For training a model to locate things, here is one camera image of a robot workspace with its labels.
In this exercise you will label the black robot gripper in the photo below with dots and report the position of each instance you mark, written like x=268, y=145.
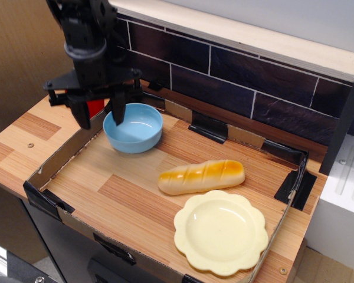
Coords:
x=95, y=80

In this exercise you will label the light blue plastic bowl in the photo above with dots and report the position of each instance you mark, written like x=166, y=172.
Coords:
x=140, y=130

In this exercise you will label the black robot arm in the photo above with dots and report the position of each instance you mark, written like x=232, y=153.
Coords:
x=97, y=52

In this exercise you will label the cream scalloped plastic plate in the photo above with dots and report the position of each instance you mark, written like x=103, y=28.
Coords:
x=220, y=232

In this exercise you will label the red toy bell pepper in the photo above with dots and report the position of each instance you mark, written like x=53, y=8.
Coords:
x=94, y=107

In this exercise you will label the toy bread loaf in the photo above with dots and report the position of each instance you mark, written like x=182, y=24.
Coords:
x=203, y=177

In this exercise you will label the dark tile backsplash panel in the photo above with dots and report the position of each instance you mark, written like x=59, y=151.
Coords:
x=289, y=85

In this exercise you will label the cardboard tray border with tape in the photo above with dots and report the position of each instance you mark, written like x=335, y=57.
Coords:
x=96, y=208

